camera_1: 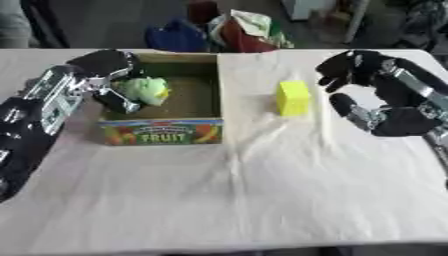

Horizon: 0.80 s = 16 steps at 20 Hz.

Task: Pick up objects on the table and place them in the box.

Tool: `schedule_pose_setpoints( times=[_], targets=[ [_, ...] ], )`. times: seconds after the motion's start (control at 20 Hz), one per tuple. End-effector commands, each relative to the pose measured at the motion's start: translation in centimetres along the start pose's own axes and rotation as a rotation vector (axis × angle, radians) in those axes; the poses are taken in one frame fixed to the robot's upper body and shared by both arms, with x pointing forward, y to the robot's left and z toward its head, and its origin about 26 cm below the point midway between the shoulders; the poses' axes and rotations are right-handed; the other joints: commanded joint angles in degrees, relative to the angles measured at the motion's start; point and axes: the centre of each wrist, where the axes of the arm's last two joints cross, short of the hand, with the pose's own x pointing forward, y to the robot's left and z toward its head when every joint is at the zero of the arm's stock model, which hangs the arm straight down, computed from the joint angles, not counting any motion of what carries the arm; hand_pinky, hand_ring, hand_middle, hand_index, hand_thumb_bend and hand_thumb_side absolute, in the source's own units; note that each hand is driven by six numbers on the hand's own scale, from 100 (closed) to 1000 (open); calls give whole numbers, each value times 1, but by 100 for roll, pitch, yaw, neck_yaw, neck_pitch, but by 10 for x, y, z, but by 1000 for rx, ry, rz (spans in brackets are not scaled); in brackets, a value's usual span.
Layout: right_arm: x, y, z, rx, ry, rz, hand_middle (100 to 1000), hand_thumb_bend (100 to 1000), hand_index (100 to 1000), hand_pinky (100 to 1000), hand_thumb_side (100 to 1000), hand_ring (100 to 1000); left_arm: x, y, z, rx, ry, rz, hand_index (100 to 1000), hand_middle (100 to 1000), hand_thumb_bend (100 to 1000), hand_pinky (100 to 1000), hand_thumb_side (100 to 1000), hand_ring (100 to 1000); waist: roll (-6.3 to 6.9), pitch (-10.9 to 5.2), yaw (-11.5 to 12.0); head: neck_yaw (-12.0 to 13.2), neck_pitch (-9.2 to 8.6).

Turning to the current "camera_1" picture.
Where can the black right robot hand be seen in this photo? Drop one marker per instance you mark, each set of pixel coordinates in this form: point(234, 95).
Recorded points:
point(402, 100)

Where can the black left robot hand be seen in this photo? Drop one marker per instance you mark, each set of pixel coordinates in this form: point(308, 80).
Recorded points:
point(105, 63)

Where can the pale green soft toy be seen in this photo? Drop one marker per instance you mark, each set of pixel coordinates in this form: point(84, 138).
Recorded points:
point(146, 90)

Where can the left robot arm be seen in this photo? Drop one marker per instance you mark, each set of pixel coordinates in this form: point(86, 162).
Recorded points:
point(35, 113)

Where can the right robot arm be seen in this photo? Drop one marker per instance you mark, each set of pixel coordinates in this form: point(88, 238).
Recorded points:
point(440, 146)

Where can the cardboard box with fruit print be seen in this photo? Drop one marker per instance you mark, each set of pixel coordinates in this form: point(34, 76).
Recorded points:
point(166, 100)

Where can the blue bag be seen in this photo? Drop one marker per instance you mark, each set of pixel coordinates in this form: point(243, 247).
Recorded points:
point(175, 36)

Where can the person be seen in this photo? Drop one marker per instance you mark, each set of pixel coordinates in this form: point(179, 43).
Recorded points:
point(13, 23)

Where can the yellow rectangular block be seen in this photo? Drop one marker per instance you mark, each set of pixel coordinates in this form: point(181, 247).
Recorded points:
point(293, 98)

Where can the red and white bag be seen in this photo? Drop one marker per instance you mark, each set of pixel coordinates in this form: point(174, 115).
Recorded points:
point(248, 31)

